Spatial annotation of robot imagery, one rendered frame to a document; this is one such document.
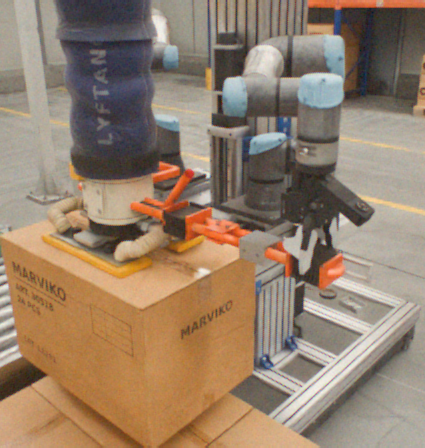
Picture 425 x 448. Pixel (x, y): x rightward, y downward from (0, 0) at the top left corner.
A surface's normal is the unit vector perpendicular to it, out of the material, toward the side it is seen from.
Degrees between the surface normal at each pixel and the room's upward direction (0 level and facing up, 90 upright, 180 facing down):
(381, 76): 90
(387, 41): 90
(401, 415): 0
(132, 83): 69
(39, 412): 0
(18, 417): 0
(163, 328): 90
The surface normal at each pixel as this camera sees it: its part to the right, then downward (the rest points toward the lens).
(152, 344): 0.75, 0.25
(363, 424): -0.01, -0.92
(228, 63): 0.04, 0.38
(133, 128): 0.54, 0.07
